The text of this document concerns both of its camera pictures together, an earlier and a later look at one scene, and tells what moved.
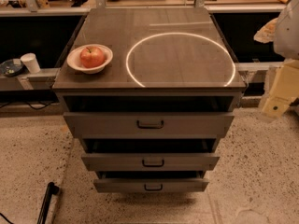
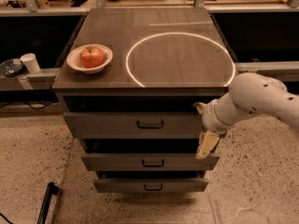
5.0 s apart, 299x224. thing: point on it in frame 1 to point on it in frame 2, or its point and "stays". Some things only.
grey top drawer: (149, 124) stays
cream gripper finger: (284, 88) to (219, 115)
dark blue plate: (12, 67) stays
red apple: (93, 58) stays
